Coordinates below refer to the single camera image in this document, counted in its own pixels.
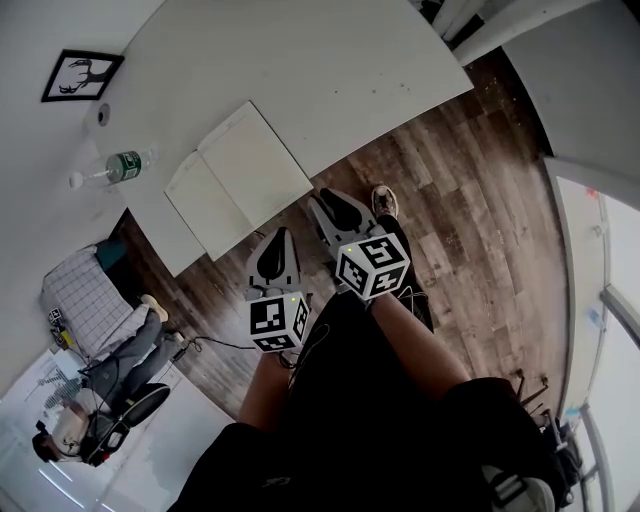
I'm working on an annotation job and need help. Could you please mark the window with dark frame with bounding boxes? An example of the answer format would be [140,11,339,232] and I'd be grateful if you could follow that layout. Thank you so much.
[543,156,640,512]

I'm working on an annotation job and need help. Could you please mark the black office chair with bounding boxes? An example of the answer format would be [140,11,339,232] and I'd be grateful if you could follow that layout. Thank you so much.
[83,381,172,467]

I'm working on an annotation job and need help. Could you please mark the white wall pipes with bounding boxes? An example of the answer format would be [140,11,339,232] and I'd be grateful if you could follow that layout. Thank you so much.
[431,0,640,67]

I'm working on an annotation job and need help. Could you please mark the white desk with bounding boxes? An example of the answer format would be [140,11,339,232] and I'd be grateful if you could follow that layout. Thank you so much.
[0,348,237,512]

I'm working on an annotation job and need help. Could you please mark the grey white shoulder strap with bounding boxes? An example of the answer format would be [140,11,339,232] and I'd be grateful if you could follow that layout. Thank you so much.
[481,463,557,512]

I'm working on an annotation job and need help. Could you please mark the black framed deer picture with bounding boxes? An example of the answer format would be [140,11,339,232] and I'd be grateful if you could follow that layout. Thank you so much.
[40,48,126,104]

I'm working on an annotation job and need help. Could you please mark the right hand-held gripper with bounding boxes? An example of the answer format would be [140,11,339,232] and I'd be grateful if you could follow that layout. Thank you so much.
[306,187,412,302]

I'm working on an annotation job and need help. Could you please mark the clear plastic water bottle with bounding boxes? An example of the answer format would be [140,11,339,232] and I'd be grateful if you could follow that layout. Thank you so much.
[68,144,161,192]

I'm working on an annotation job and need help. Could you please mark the person's right forearm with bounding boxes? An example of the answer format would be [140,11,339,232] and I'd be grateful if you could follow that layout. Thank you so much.
[368,291,475,402]

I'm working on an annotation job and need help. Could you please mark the person's black clothing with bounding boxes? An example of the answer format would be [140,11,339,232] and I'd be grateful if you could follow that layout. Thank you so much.
[167,213,577,512]

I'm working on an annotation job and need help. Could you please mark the bed with grid-pattern sheet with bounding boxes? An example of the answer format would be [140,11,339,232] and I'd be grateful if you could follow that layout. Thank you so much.
[39,243,152,362]

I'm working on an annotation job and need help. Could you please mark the notebook with blue cover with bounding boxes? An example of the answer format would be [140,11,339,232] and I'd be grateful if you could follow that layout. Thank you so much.
[163,99,315,263]

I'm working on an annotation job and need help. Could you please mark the person's left forearm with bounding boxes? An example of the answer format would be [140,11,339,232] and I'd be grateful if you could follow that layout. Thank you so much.
[236,348,297,435]

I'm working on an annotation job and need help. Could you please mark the long black power cable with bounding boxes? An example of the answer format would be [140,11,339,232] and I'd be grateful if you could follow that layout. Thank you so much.
[173,333,257,352]

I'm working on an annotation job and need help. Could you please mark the person's patterned sneaker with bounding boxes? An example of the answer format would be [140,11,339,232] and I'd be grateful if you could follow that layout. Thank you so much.
[371,184,400,220]

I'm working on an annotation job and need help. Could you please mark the spare hand-held gripper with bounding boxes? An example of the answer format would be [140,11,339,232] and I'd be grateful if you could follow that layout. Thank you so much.
[46,306,74,347]

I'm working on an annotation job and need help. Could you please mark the black chair base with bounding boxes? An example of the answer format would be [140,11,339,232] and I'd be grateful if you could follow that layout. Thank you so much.
[513,368,587,501]

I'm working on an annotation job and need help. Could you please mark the white square table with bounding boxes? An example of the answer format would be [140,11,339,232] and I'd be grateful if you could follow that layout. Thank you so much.
[83,0,475,279]

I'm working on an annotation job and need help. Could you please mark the teal storage box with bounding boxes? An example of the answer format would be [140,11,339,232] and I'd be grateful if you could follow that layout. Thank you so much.
[94,238,127,272]

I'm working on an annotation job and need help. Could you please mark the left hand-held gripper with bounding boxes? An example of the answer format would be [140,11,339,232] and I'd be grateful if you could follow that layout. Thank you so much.
[243,226,314,355]

